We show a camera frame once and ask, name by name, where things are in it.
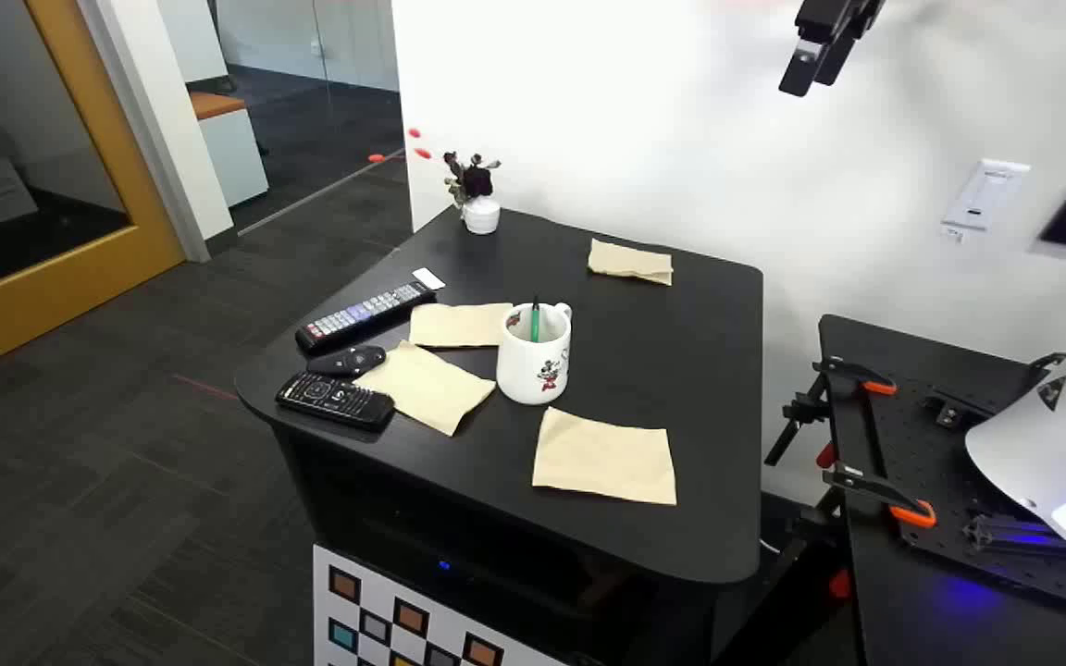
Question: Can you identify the long remote with coloured buttons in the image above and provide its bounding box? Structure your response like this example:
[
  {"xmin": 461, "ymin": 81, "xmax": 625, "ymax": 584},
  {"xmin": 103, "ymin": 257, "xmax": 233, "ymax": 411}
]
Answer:
[{"xmin": 292, "ymin": 277, "xmax": 439, "ymax": 357}]

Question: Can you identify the black table cabinet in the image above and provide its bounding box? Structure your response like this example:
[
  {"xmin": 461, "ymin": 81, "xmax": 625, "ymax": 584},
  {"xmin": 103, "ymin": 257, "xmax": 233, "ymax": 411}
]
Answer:
[{"xmin": 228, "ymin": 204, "xmax": 769, "ymax": 666}]

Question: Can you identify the long black clamp orange handle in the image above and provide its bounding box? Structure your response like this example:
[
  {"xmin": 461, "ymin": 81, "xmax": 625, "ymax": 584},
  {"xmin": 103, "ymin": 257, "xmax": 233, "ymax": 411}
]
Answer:
[{"xmin": 761, "ymin": 353, "xmax": 901, "ymax": 469}]

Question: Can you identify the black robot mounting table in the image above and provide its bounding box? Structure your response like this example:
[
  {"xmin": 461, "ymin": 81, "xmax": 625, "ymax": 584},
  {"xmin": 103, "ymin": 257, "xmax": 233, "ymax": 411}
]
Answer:
[{"xmin": 814, "ymin": 313, "xmax": 1066, "ymax": 666}]

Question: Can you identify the large creased beige napkin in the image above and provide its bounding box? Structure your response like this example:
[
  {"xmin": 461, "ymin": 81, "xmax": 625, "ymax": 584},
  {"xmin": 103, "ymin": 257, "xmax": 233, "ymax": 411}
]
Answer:
[{"xmin": 352, "ymin": 345, "xmax": 498, "ymax": 441}]

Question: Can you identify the white pen cup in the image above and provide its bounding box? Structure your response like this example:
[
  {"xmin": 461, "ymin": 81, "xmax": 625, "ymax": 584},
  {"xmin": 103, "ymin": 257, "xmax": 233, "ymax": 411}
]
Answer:
[{"xmin": 439, "ymin": 147, "xmax": 508, "ymax": 240}]

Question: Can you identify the black remote control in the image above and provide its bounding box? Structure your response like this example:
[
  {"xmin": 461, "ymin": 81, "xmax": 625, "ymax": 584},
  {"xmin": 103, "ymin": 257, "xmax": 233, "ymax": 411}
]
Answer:
[{"xmin": 272, "ymin": 371, "xmax": 401, "ymax": 438}]

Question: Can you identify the white wall plate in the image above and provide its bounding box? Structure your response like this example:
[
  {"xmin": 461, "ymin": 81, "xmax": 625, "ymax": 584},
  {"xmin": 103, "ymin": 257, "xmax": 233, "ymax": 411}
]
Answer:
[{"xmin": 937, "ymin": 156, "xmax": 1036, "ymax": 240}]

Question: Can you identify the white mug with red print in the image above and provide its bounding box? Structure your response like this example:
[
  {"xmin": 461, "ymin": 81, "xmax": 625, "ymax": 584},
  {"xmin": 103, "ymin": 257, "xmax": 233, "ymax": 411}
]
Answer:
[{"xmin": 491, "ymin": 300, "xmax": 578, "ymax": 406}]

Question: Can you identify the short black clamp orange handle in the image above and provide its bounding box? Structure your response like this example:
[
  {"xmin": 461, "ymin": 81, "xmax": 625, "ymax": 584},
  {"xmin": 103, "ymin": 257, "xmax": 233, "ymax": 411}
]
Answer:
[{"xmin": 818, "ymin": 461, "xmax": 942, "ymax": 537}]

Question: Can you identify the small black bracket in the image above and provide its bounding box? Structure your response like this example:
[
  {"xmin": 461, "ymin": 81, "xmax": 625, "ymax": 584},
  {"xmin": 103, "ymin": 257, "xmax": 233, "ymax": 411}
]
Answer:
[{"xmin": 926, "ymin": 390, "xmax": 994, "ymax": 433}]

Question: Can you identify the yellow door frame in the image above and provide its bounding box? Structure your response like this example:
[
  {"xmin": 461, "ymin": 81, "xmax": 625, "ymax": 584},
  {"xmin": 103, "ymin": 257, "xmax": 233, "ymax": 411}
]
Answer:
[{"xmin": 0, "ymin": 0, "xmax": 187, "ymax": 371}]

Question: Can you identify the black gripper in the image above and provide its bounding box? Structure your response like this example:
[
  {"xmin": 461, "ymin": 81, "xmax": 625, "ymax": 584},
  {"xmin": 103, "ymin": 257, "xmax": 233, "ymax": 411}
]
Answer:
[{"xmin": 777, "ymin": 0, "xmax": 888, "ymax": 99}]

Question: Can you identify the beige napkin beside mug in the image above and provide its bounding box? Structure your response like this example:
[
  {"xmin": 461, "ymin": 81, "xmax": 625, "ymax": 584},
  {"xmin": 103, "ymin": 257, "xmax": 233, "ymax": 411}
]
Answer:
[{"xmin": 408, "ymin": 300, "xmax": 517, "ymax": 353}]

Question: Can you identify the flat square beige napkin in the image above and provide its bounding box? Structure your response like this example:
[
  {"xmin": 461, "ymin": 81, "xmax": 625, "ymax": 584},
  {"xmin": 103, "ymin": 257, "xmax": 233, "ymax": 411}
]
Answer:
[{"xmin": 530, "ymin": 406, "xmax": 681, "ymax": 512}]

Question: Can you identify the small folded beige napkin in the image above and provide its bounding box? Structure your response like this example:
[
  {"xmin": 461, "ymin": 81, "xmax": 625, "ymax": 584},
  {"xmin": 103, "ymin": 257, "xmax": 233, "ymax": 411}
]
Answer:
[{"xmin": 584, "ymin": 239, "xmax": 678, "ymax": 293}]

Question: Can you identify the small oval black remote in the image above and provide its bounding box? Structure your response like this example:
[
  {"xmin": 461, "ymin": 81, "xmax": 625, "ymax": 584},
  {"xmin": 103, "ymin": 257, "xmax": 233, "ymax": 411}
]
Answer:
[{"xmin": 303, "ymin": 345, "xmax": 388, "ymax": 382}]

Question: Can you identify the white cabinet with wooden top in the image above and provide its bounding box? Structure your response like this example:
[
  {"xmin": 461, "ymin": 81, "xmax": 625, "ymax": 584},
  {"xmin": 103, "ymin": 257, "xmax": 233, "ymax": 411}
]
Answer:
[{"xmin": 185, "ymin": 81, "xmax": 272, "ymax": 211}]

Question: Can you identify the colour checker board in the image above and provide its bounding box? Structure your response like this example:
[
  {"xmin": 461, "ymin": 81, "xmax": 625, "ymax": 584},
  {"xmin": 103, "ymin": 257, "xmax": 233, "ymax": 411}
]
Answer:
[{"xmin": 310, "ymin": 543, "xmax": 567, "ymax": 666}]

